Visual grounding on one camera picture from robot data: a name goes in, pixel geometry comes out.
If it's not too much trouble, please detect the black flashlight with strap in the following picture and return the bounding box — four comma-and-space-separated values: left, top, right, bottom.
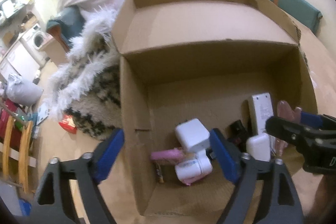
228, 120, 249, 147

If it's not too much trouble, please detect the white pill bottle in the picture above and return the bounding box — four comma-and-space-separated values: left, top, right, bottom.
175, 149, 213, 182

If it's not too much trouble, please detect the white earbuds case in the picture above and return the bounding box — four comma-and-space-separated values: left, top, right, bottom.
246, 133, 271, 161

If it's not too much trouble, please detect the white wall charger plug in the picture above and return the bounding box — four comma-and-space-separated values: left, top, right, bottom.
175, 118, 210, 153

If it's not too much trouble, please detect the pink plush coin purse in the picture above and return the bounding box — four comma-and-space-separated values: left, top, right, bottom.
181, 174, 207, 186

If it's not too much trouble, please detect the pink patterned small case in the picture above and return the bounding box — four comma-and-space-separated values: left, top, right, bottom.
150, 148, 185, 162

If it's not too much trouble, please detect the gold black AA battery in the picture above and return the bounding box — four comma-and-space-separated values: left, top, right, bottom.
155, 162, 164, 184

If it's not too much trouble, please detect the black labelled battery stick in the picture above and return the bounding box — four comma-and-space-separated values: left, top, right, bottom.
206, 148, 217, 161

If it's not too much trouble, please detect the person right hand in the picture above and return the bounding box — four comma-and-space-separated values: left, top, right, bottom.
306, 175, 335, 223

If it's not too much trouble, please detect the red gift bag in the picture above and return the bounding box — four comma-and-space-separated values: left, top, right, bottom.
59, 114, 77, 135

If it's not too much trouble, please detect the yellow wooden rack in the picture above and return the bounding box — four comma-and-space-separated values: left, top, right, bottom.
1, 109, 36, 194

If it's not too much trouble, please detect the bathroom scale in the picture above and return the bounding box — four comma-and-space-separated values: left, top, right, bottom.
37, 103, 49, 126

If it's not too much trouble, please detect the shaggy black white blanket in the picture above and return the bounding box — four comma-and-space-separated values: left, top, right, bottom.
46, 7, 122, 140

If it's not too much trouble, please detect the grey plastic bag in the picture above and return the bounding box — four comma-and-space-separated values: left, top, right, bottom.
6, 74, 43, 107

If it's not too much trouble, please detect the open cardboard box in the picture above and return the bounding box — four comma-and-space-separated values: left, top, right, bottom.
112, 0, 318, 217

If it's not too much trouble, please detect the teal cushion with orange stripe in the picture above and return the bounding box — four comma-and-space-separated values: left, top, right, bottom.
270, 0, 323, 34

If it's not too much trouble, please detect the white kitchen cabinet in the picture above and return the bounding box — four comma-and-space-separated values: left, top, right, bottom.
1, 42, 41, 81

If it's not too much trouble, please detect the white washing machine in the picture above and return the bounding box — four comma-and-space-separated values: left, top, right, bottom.
20, 23, 50, 68

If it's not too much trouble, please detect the teal pillow at bedside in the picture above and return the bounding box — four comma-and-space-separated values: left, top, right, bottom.
46, 5, 85, 52

